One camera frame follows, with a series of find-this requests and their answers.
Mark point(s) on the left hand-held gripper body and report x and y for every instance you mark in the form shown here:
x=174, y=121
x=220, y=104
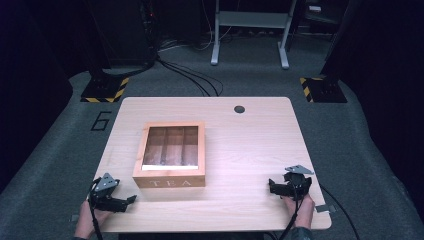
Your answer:
x=104, y=195

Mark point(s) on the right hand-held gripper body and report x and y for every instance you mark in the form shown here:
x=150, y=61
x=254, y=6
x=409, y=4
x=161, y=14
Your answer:
x=298, y=181

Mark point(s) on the person's left hand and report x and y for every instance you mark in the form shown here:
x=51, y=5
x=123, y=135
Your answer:
x=87, y=220

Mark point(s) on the person's right hand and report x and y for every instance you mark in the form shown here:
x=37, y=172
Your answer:
x=305, y=211

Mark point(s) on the wooden tea box glass lid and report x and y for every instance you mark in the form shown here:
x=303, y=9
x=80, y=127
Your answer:
x=170, y=156

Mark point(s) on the black stand base striped tape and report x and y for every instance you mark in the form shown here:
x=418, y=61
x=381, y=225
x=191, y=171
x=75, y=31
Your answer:
x=106, y=89
x=325, y=90

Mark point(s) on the black cabinet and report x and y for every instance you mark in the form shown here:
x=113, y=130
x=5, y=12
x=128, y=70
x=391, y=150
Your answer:
x=123, y=31

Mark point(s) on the grey metal table bracket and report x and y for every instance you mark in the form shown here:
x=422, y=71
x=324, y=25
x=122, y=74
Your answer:
x=74, y=218
x=325, y=208

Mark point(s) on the white metal desk frame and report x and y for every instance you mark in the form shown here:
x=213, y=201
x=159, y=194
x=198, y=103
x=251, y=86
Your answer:
x=250, y=20

